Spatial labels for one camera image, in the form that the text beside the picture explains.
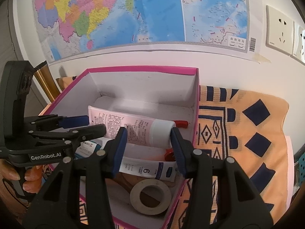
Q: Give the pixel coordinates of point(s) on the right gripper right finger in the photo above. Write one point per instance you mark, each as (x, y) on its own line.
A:
(182, 149)

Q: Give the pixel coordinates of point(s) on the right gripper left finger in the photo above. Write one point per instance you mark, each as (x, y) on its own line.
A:
(115, 149)

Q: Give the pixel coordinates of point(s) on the white medicine box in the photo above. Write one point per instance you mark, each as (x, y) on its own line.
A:
(87, 148)

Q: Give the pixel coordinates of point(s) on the white blue numbered tube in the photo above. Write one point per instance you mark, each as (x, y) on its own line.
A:
(161, 170)

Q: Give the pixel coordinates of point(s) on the large pink cream tube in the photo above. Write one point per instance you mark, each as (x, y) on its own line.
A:
(142, 130)

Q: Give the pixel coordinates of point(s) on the brown plastic comb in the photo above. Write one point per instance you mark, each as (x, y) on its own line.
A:
(126, 190)

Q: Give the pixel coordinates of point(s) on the magenta cardboard box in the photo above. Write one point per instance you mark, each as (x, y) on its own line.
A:
(148, 101)

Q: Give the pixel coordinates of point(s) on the white tape roll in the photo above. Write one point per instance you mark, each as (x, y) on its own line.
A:
(140, 207)

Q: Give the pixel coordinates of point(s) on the person's left hand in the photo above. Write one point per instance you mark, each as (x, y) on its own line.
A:
(33, 176)

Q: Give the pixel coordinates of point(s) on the brass pole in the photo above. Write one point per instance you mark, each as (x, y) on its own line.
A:
(46, 81)

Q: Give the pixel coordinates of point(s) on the grey door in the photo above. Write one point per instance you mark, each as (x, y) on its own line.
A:
(10, 50)

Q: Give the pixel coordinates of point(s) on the blue perforated basket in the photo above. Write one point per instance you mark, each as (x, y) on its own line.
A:
(298, 170)

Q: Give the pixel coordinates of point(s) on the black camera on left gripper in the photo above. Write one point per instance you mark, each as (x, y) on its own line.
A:
(15, 86)

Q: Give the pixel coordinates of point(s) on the colourful wall map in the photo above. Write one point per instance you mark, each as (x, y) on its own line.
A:
(67, 28)

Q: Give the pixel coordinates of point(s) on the white wall switch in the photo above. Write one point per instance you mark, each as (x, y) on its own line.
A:
(298, 43)

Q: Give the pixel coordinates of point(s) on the white wall socket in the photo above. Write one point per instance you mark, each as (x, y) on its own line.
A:
(280, 31)

